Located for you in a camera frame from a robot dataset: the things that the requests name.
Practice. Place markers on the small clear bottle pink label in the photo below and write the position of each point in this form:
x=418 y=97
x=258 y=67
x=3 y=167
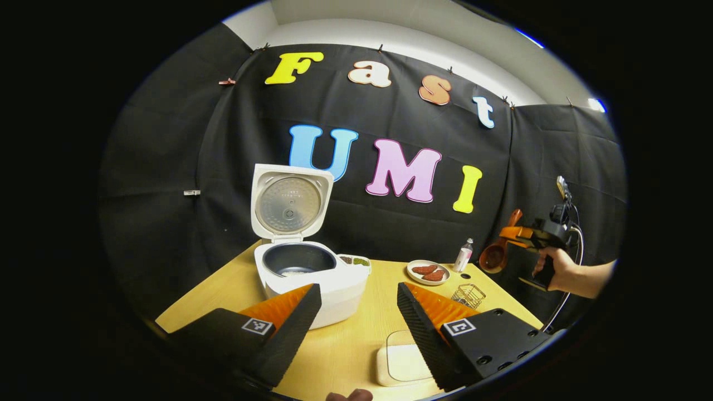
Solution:
x=462 y=259

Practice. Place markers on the shallow tray of rice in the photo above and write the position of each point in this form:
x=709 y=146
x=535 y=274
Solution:
x=401 y=362

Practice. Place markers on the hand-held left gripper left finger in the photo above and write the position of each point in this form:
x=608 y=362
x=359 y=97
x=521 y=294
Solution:
x=292 y=337

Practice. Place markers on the copper clip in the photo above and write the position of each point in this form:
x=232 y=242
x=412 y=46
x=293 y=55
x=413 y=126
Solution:
x=226 y=81

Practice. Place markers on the white round plate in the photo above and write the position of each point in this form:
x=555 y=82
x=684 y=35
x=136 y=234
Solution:
x=415 y=277

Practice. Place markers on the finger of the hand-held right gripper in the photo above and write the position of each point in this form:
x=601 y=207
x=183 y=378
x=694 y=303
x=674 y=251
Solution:
x=515 y=233

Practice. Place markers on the brown wooden spoon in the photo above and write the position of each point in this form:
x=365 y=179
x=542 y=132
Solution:
x=493 y=257

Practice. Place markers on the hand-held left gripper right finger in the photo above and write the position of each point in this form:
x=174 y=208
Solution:
x=426 y=345

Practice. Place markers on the white divided grain dish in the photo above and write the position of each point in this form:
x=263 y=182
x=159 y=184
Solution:
x=361 y=260

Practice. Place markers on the ceiling light panel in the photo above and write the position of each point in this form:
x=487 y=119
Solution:
x=597 y=105

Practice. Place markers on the black backdrop cloth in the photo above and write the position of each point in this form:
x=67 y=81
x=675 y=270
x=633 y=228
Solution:
x=167 y=167

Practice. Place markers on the white rice cooker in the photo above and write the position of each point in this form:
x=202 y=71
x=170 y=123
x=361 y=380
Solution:
x=340 y=289

